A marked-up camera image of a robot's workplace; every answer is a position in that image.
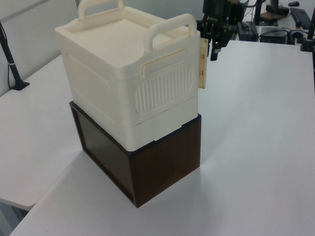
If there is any black computer keyboard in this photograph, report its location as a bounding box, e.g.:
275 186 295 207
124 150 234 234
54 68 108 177
289 7 312 29

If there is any dark brown wooden box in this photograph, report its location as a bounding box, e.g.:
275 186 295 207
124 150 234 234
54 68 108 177
69 100 202 209

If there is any cream plastic storage cabinet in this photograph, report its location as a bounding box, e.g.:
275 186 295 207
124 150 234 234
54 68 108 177
54 0 201 151

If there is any brown wooden board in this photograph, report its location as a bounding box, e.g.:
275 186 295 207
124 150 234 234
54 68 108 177
260 11 279 27

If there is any black clamped stand pole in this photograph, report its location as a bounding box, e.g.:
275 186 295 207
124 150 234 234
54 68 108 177
300 14 315 52

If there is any black device with green label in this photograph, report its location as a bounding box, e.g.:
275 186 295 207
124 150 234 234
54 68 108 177
236 21 259 41

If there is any black electronics box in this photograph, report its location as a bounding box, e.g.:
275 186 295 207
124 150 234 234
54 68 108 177
259 27 289 44

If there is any cream plastic cabinet door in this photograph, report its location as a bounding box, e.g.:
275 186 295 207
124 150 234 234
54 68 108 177
198 38 208 89

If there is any black camera stand pole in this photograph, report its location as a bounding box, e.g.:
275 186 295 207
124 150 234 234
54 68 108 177
0 21 31 90

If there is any black Franka gripper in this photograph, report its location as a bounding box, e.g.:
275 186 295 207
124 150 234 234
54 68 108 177
201 10 235 62

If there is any black monitor stand base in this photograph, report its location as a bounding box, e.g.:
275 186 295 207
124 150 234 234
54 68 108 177
265 4 290 16

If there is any black knob device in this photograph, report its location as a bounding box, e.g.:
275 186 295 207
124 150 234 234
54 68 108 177
294 21 304 37

